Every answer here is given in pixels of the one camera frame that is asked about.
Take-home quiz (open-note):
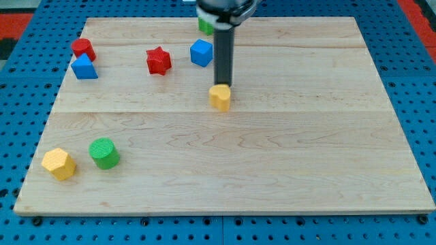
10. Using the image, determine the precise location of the light wooden board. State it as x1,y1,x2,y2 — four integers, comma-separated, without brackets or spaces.
14,17,435,216

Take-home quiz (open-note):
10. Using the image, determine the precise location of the yellow heart block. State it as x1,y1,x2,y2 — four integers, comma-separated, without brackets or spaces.
208,84,231,112

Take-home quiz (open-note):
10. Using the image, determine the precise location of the yellow hexagon block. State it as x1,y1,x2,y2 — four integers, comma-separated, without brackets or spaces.
41,148,76,181

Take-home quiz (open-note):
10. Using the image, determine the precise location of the blue cube block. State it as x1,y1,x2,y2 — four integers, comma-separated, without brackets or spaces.
190,39,213,67

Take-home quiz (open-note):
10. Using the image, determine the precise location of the green cylinder block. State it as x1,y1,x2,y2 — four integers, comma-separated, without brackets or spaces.
89,137,120,169

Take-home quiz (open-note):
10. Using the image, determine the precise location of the blue triangle block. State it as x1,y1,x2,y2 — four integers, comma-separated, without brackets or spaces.
71,53,98,80

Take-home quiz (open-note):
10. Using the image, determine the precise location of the red star block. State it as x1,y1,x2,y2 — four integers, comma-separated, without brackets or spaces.
146,46,172,76

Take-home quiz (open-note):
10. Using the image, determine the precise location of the green block behind arm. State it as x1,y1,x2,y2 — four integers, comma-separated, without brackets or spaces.
198,17,214,35

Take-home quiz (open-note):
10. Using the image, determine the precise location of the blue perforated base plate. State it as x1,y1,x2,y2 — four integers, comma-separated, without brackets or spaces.
1,0,435,244

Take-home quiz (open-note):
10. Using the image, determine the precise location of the red cylinder block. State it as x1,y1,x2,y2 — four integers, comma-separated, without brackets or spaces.
71,38,97,61

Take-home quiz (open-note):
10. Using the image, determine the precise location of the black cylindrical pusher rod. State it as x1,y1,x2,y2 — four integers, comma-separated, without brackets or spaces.
213,28,234,86

